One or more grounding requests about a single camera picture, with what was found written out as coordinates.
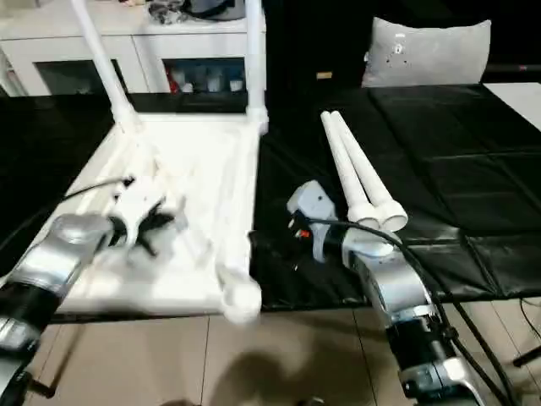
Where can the white plastic table top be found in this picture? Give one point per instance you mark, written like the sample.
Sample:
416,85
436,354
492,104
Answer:
190,190

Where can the white plastic table leg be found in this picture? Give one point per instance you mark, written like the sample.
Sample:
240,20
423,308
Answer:
255,55
344,169
101,59
363,169

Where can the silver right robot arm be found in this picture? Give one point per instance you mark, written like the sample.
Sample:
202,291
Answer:
397,279

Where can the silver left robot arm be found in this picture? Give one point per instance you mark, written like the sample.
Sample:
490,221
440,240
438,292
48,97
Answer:
55,258

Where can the small red bottle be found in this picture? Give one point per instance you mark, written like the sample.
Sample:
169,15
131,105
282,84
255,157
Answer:
172,83

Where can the black work mat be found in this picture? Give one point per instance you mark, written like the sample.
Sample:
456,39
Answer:
444,169

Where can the white cabinet with glass doors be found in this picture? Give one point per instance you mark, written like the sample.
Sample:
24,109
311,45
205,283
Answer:
148,42

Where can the black box with gold label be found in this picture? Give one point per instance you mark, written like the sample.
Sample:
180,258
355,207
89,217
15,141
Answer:
317,42

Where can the black tangled item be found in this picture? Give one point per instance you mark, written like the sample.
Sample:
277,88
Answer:
165,12

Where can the grey printed cushion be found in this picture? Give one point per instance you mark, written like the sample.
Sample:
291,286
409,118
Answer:
427,55

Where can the black metal tube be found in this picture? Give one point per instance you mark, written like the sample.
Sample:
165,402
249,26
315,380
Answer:
528,357

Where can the flat white board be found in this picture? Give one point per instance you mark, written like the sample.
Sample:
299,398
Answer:
517,99

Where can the black rod red band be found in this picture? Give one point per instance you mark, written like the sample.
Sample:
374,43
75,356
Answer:
513,67

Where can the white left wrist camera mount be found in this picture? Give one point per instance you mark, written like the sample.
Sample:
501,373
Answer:
139,199

